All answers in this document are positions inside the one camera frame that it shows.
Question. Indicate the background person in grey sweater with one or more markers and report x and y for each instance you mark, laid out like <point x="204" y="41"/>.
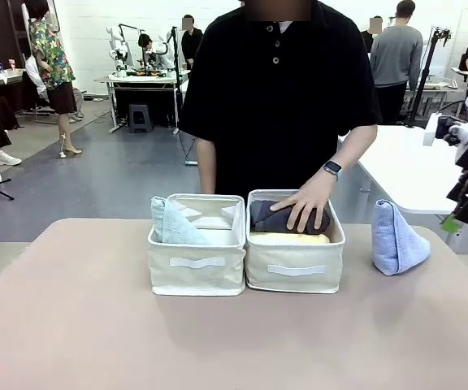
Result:
<point x="396" y="61"/>

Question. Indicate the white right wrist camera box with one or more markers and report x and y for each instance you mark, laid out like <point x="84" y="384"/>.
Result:
<point x="431" y="132"/>

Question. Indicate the white power adapter on floor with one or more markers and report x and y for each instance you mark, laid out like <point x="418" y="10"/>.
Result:
<point x="191" y="163"/>

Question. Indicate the silver smartwatch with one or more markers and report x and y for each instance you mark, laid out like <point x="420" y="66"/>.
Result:
<point x="333" y="168"/>

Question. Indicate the dark grey towel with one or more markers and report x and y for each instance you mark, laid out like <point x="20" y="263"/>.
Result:
<point x="266" y="217"/>

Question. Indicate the grey plastic stool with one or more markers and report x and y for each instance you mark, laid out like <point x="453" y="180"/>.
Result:
<point x="139" y="118"/>

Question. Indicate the person's left hand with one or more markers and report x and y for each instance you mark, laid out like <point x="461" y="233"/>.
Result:
<point x="311" y="201"/>

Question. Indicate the black camera tripod stand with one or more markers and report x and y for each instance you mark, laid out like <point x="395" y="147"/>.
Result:
<point x="425" y="73"/>

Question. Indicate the seated black-haired background person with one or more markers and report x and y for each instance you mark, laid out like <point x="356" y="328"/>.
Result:
<point x="148" y="48"/>

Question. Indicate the person's left forearm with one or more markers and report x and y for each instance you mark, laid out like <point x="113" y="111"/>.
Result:
<point x="354" y="146"/>

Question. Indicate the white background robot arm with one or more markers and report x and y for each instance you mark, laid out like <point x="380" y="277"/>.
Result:
<point x="117" y="44"/>
<point x="167" y="48"/>

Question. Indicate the person's right forearm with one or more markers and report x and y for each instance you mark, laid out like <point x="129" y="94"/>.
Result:
<point x="206" y="166"/>

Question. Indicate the standing background person in black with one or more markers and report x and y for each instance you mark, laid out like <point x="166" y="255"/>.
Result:
<point x="191" y="44"/>

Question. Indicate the white background robot table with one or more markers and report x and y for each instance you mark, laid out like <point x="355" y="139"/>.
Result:
<point x="144" y="79"/>

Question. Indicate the person in black polo shirt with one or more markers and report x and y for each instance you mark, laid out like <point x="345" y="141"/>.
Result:
<point x="274" y="109"/>

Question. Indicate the mint cone-folded towel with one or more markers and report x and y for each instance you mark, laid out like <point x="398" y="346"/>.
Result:
<point x="175" y="227"/>

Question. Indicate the large white side table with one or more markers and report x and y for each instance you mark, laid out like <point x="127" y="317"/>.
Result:
<point x="400" y="170"/>

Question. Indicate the woman in floral shirt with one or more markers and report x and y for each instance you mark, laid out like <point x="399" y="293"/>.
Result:
<point x="53" y="61"/>

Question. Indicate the lavender cone-folded towel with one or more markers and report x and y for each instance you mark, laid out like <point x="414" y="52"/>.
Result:
<point x="396" y="243"/>

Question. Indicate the yellow towel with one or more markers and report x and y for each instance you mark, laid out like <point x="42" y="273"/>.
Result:
<point x="282" y="238"/>

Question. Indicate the cream fabric storage bin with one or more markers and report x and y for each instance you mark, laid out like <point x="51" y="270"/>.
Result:
<point x="195" y="268"/>
<point x="295" y="268"/>

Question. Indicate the background person with blurred face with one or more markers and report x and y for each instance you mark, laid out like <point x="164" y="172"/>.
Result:
<point x="374" y="32"/>

